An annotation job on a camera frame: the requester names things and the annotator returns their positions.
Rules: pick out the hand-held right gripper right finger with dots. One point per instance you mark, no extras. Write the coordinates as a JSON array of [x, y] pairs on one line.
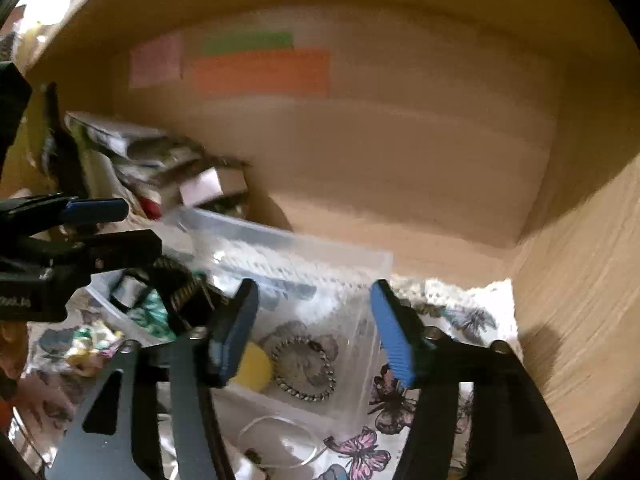
[[395, 335]]

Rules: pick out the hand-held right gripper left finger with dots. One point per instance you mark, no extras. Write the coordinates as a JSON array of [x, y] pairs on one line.
[[234, 332]]

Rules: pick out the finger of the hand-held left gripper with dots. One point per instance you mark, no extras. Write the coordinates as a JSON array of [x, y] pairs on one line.
[[95, 210], [125, 251]]

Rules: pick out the black striped hair scrunchie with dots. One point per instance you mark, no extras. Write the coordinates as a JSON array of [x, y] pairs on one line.
[[182, 290]]

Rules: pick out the clear plastic storage box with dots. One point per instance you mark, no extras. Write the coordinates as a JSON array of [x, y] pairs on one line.
[[330, 310]]

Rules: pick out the yellow round ball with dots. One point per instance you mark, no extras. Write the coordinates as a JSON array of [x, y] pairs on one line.
[[254, 366]]

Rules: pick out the butterfly printed cloth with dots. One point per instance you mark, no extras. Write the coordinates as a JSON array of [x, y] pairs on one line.
[[440, 320]]

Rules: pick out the small red item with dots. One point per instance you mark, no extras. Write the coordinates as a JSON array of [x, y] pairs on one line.
[[151, 207]]

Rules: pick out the green patterned cloth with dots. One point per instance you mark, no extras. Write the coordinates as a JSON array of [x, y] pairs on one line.
[[150, 312]]

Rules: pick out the small white carton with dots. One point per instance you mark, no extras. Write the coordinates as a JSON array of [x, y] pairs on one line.
[[202, 187]]

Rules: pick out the pink paper label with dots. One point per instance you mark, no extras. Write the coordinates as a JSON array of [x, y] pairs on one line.
[[155, 60]]

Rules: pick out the orange paper label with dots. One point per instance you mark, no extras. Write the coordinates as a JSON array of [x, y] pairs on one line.
[[260, 74]]

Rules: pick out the green paper label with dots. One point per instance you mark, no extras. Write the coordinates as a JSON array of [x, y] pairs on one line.
[[247, 42]]

